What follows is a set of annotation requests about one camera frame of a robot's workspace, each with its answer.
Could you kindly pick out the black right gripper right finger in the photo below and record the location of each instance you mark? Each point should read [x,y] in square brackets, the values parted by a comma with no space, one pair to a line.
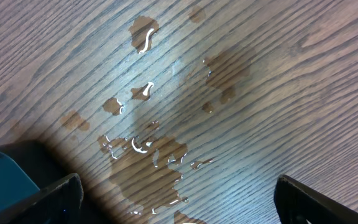
[297,203]

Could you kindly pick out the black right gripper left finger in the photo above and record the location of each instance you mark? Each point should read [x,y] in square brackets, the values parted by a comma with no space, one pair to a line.
[60,202]

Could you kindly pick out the black plastic water tray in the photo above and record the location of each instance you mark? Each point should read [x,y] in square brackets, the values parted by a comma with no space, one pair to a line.
[26,168]

